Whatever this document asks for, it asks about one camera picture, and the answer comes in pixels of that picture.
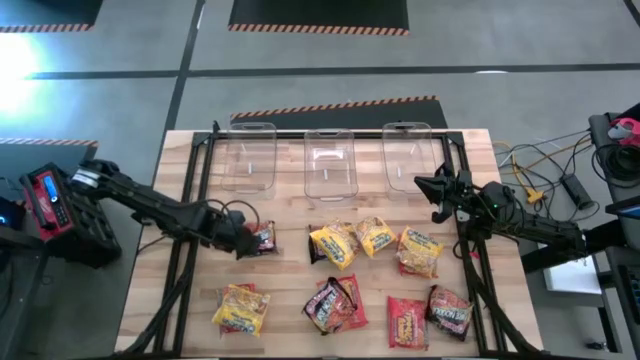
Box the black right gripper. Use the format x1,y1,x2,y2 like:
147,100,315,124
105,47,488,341
413,168,484,224

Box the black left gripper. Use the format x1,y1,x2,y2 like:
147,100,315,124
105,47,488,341
197,203,260,261

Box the yellow Maruchan chicken noodle pack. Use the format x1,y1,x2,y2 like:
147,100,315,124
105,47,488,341
309,219,360,271
353,215,398,259
211,284,271,337
396,225,445,277

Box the clear plastic bin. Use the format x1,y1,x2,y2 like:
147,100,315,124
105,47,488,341
303,128,360,201
221,122,278,194
382,122,441,195

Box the black hazard-striped floor mat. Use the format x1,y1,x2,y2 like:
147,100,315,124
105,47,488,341
227,0,410,37
229,95,449,132
0,137,100,181
0,0,104,34

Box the black power brick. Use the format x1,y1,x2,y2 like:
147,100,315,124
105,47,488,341
559,173,596,211

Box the white sheet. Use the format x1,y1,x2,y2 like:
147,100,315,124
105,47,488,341
542,254,604,296

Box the grey side table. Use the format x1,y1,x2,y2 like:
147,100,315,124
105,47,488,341
588,102,640,360

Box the dark laptop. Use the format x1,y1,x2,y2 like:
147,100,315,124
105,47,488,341
604,194,640,221

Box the pink and red object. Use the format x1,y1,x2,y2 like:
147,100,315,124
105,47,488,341
607,117,640,149

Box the black device with blue light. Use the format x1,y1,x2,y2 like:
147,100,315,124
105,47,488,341
0,197,26,246

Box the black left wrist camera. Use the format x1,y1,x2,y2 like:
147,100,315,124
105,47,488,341
223,208,249,231

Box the yellow cable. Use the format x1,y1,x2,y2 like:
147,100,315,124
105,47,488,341
492,139,594,204

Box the black aluminium table frame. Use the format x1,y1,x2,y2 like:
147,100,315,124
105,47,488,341
119,119,541,359

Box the black floor cable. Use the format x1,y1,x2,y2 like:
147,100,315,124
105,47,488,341
499,129,601,221

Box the coiled black cable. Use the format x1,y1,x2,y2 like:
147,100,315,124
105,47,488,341
592,142,640,184

